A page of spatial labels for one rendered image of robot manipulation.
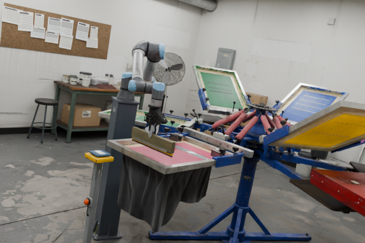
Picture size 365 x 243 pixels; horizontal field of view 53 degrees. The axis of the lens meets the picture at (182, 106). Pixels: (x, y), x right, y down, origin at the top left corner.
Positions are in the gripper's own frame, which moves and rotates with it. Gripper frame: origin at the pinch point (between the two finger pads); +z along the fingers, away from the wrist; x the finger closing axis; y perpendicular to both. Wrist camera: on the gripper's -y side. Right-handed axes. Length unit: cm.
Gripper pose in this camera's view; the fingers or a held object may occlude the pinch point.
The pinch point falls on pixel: (152, 136)
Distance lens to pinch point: 242.0
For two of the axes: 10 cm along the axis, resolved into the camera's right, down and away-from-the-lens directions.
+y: -7.2, -2.3, 6.6
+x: -6.8, -0.1, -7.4
